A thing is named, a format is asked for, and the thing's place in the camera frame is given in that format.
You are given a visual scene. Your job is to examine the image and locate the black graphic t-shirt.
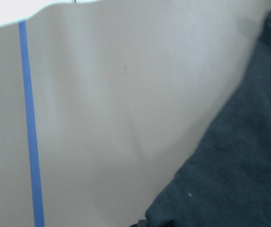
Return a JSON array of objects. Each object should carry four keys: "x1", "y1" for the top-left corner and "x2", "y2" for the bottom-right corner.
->
[{"x1": 138, "y1": 11, "x2": 271, "y2": 227}]

